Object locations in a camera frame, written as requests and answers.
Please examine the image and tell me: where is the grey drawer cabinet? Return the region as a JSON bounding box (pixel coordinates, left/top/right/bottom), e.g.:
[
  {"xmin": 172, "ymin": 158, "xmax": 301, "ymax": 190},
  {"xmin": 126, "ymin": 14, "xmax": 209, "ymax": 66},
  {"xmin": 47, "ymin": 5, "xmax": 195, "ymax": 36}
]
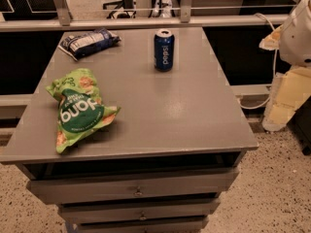
[{"xmin": 1, "ymin": 28, "xmax": 258, "ymax": 233}]

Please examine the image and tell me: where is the grey metal railing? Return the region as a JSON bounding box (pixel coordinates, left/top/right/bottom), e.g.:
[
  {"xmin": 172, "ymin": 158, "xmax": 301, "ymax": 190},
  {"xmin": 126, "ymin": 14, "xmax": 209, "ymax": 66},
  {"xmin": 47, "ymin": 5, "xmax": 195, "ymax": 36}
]
[{"xmin": 0, "ymin": 0, "xmax": 300, "ymax": 32}]

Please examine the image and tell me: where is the blue chip bag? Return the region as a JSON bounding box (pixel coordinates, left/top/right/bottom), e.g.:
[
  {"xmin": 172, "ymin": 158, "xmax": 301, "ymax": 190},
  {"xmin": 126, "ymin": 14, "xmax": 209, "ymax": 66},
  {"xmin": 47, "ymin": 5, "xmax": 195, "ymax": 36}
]
[{"xmin": 58, "ymin": 28, "xmax": 121, "ymax": 61}]

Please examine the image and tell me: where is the green rice chip bag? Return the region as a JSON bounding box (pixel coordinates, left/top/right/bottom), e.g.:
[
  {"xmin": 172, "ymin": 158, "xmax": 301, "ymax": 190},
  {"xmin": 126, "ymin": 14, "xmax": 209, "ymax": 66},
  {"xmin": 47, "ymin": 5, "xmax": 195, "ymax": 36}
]
[{"xmin": 46, "ymin": 68, "xmax": 121, "ymax": 153}]

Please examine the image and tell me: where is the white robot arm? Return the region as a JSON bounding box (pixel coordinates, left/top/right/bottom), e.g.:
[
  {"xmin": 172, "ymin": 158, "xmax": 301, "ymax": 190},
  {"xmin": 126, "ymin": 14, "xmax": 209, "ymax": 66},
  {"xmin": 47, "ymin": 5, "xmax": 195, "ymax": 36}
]
[{"xmin": 259, "ymin": 0, "xmax": 311, "ymax": 132}]

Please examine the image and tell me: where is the white cable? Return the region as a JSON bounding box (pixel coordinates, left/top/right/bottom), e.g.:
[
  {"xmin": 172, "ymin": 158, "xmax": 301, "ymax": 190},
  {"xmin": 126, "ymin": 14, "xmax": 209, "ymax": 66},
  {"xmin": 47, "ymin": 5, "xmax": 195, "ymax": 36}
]
[{"xmin": 238, "ymin": 12, "xmax": 280, "ymax": 111}]

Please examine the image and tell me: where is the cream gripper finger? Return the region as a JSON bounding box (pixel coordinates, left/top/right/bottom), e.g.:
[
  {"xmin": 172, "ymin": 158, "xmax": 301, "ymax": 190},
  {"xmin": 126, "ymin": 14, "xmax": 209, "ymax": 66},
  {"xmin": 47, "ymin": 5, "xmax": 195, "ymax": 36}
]
[
  {"xmin": 262, "ymin": 66, "xmax": 311, "ymax": 132},
  {"xmin": 259, "ymin": 26, "xmax": 282, "ymax": 50}
]

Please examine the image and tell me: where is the blue pepsi can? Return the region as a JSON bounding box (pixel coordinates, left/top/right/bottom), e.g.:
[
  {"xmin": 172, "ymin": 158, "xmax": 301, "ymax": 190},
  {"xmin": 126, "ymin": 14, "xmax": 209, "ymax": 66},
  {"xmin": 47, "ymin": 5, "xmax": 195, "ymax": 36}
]
[{"xmin": 154, "ymin": 29, "xmax": 175, "ymax": 72}]

